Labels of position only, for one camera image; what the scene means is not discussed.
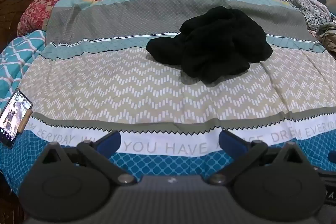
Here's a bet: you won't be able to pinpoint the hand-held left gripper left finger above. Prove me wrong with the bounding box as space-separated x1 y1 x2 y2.
42 130 137 186

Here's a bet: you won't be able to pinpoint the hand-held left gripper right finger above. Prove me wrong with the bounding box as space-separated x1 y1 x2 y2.
209 130 302 186

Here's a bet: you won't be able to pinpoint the black pants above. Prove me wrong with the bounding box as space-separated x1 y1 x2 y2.
146 6 273 84

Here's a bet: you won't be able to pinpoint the chevron striped bedsheet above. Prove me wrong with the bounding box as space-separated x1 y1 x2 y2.
0 0 336 195

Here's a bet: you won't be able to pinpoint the wooden phone stand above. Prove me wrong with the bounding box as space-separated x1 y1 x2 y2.
17 109 33 133

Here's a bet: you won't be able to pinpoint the smartphone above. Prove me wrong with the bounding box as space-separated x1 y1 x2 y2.
0 89 33 149

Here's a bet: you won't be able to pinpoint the olive crumpled cloth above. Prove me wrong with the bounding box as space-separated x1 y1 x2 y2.
315 21 336 54

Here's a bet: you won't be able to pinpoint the teal lattice blanket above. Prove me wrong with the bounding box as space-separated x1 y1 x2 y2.
0 29 47 109

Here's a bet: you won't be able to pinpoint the carved wooden headboard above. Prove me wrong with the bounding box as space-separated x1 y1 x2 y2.
0 0 59 52

